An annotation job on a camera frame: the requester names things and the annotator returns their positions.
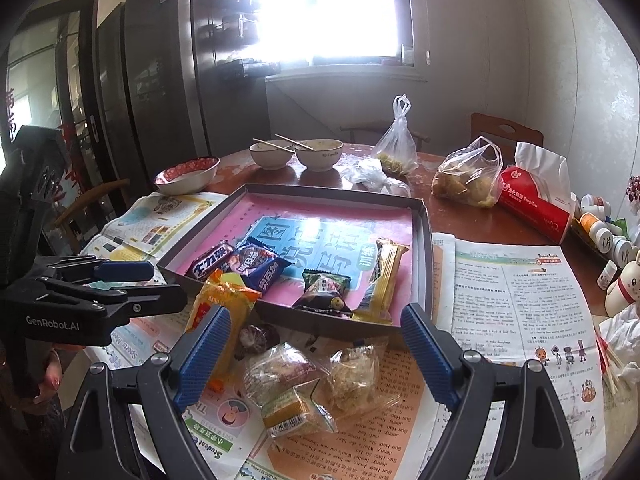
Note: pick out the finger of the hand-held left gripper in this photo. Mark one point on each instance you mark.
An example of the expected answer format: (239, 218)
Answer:
(125, 270)
(160, 296)

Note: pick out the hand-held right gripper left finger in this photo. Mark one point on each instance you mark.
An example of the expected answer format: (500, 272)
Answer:
(200, 360)

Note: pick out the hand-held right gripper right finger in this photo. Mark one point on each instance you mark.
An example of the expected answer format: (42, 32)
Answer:
(430, 355)

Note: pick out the dark round candy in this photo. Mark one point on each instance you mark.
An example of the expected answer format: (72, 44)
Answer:
(255, 339)

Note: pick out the orange snack packet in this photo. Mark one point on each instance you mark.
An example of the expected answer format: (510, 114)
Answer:
(225, 305)

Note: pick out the brown chocolate bar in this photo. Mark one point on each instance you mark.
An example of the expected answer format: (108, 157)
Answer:
(210, 260)

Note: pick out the clear pale pastry packet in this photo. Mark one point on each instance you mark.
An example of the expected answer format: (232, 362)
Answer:
(355, 377)

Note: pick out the clear brown pastry packet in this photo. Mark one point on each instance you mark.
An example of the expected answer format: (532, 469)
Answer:
(280, 367)

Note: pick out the long yellow wafer packet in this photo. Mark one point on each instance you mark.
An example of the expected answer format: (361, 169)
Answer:
(382, 275)

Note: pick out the blue cookie packet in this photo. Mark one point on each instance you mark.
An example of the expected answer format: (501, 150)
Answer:
(260, 267)

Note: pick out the clear packet with yellow label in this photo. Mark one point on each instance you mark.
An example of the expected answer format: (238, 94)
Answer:
(295, 412)

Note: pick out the dark cardboard box tray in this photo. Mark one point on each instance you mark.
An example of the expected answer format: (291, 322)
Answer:
(300, 317)

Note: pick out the green and black snack packet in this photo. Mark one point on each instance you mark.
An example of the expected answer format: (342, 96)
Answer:
(320, 295)

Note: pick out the person's left forearm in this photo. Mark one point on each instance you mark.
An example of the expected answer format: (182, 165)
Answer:
(25, 435)

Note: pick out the person's left hand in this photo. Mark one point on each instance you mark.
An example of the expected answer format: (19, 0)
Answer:
(52, 375)

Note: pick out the colourful cartoon newspaper sheet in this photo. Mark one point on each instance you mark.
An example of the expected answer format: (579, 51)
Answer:
(165, 215)

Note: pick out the light wooden armchair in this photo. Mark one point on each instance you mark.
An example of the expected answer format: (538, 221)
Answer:
(100, 190)

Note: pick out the red patterned bowl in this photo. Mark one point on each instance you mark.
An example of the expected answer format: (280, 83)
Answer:
(185, 180)

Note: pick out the white text newspaper sheet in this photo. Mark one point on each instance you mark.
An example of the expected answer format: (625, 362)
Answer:
(525, 300)

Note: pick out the colourful newspaper with orange panel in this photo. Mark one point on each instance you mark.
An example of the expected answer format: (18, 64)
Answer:
(350, 440)

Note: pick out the pink and blue booklet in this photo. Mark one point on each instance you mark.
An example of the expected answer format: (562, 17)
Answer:
(310, 230)

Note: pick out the white ceramic bowl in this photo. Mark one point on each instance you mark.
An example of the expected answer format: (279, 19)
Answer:
(270, 160)
(320, 157)

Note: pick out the clear bag of fried pastry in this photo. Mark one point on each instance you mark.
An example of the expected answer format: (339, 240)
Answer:
(465, 180)

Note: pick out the bundle of wooden sticks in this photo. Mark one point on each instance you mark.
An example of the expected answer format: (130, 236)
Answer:
(611, 372)

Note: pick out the red tissue pack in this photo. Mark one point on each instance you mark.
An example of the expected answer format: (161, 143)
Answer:
(530, 200)

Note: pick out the wooden chopstick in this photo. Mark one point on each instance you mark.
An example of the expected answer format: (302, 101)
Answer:
(272, 145)
(295, 142)

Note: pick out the crumpled white plastic bag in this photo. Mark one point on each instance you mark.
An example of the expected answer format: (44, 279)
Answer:
(367, 172)

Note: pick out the crumpled white tissue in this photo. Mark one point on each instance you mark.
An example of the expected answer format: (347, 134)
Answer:
(622, 335)

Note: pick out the small white bottle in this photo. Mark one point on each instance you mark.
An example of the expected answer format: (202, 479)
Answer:
(607, 275)

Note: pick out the tall clear plastic bag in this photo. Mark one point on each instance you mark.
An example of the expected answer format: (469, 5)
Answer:
(395, 155)

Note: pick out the orange medicine bottle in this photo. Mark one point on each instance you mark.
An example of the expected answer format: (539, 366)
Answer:
(595, 230)

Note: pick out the white rabbit figurine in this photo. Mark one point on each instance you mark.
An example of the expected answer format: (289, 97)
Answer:
(625, 285)

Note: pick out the grey refrigerator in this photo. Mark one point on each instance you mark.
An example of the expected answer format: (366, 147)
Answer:
(160, 60)

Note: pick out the white medicine bottle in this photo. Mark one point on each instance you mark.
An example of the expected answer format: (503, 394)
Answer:
(595, 206)
(624, 251)

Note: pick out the wooden chair back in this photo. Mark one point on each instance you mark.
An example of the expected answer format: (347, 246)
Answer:
(500, 130)

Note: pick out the dark red flower ornament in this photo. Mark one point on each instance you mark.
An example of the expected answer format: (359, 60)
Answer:
(634, 195)

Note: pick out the metal storage rack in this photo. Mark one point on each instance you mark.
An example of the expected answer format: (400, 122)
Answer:
(235, 25)

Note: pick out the small white box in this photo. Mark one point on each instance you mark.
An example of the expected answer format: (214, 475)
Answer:
(407, 56)

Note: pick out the bright window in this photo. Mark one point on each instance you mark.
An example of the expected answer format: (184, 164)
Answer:
(340, 10)

